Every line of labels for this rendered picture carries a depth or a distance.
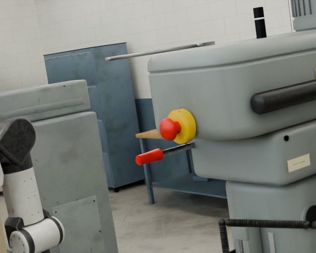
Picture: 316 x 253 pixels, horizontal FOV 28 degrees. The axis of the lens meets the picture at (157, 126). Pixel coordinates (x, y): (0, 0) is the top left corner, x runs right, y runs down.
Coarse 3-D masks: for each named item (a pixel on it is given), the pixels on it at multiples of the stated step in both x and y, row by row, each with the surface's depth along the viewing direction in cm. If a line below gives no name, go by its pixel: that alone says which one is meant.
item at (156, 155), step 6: (186, 144) 124; (192, 144) 125; (156, 150) 119; (168, 150) 121; (174, 150) 122; (180, 150) 123; (138, 156) 117; (144, 156) 117; (150, 156) 118; (156, 156) 118; (162, 156) 119; (138, 162) 117; (144, 162) 117; (150, 162) 118
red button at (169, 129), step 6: (162, 120) 109; (168, 120) 108; (162, 126) 108; (168, 126) 107; (174, 126) 107; (180, 126) 109; (162, 132) 109; (168, 132) 107; (174, 132) 107; (168, 138) 108; (174, 138) 108
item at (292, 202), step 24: (240, 192) 123; (264, 192) 118; (288, 192) 115; (312, 192) 117; (240, 216) 124; (264, 216) 119; (288, 216) 116; (312, 216) 116; (264, 240) 120; (288, 240) 117; (312, 240) 118
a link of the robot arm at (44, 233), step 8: (32, 224) 165; (40, 224) 165; (48, 224) 166; (24, 232) 161; (32, 232) 162; (40, 232) 163; (48, 232) 164; (56, 232) 166; (32, 240) 160; (40, 240) 162; (48, 240) 164; (56, 240) 167; (32, 248) 160; (40, 248) 163; (48, 248) 166
